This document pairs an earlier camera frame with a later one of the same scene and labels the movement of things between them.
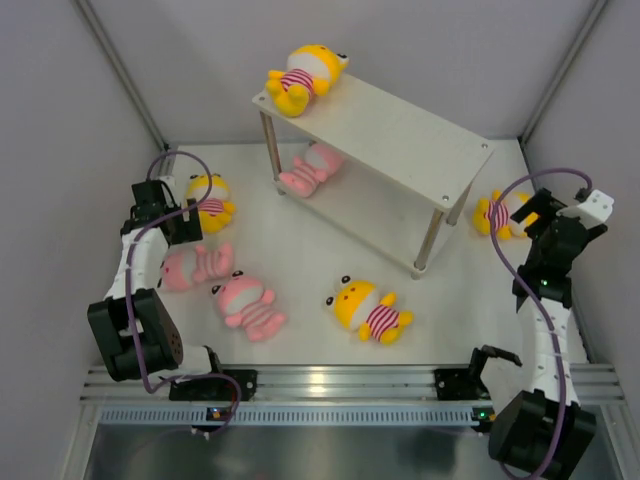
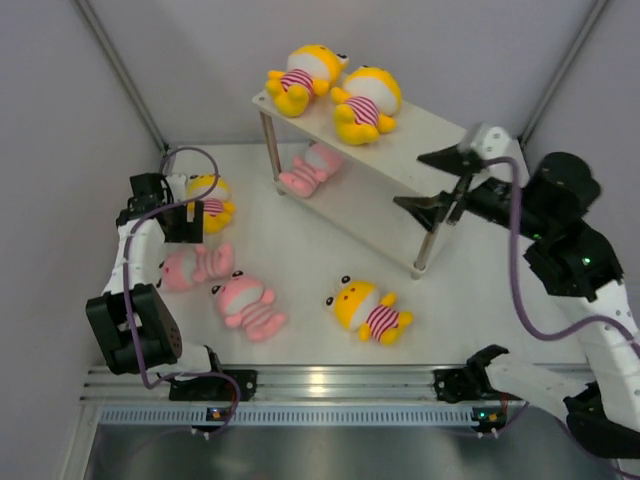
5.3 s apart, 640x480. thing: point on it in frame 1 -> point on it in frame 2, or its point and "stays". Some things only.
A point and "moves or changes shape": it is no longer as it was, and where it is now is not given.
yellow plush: x=357 y=305 stays
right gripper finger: x=542 y=199 -> x=453 y=159
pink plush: x=248 y=305 stays
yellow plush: x=218 y=210 stays
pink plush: x=178 y=272 stays
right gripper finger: x=534 y=229 -> x=431 y=210
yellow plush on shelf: x=309 y=71 stays
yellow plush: x=504 y=227 moves or changes shape
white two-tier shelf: x=404 y=169 stays
